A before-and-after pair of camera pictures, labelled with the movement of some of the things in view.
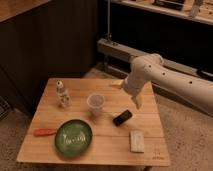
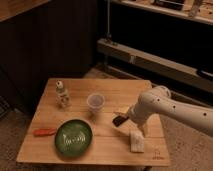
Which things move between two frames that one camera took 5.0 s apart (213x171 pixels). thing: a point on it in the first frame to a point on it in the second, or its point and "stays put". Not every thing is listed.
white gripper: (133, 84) to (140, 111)
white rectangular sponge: (137, 141) stays put
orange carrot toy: (44, 131) stays put
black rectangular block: (122, 118) stays put
